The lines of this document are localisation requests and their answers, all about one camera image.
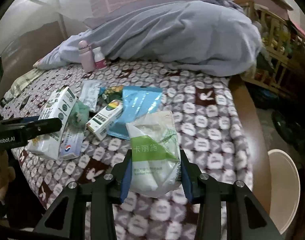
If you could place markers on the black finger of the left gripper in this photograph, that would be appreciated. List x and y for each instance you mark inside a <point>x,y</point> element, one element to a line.
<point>28,127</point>

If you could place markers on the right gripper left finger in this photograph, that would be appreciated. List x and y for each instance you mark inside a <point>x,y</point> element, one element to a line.
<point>122,176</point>

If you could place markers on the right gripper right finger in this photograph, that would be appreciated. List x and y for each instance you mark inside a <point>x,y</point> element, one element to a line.
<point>189,179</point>

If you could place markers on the white green tissue pack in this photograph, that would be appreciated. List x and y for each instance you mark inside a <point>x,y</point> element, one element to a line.
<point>156,158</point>

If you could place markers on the white green carton box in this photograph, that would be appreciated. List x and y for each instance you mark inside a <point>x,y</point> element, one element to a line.
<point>59,105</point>

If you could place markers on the green towel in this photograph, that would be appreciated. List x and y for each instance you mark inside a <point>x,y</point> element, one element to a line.
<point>79,116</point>

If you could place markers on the blue foil snack bag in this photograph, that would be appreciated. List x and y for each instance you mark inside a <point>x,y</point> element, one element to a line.
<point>137,101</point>

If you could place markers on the beige trash bin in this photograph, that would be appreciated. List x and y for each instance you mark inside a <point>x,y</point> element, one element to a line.
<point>285,189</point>

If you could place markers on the person's left hand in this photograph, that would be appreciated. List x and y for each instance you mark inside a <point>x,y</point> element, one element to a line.
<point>7,174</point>

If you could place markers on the patterned maroon bed sheet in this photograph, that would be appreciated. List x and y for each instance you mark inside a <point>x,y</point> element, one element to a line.
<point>208,127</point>

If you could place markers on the plaid cloth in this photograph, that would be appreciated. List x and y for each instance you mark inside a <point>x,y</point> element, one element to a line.
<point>21,83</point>

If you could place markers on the small medicine box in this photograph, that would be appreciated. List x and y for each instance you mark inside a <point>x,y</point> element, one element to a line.
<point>101,122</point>

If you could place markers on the clear plastic wrapper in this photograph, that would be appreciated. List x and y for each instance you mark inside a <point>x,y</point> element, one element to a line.
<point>90,93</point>

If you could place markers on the green yellow snack wrapper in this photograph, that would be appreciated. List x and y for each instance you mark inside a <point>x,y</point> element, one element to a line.
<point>108,94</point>

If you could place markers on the pink water bottle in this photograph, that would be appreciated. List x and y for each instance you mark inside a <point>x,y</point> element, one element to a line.
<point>86,56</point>

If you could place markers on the white pill bottle magenta label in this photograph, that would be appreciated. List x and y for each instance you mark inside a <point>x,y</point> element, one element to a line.
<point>99,58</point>

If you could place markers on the lavender blue blanket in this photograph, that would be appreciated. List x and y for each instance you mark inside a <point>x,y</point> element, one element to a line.
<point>194,35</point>

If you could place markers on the wooden crib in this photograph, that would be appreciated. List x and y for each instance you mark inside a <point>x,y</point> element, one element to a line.
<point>281,67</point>

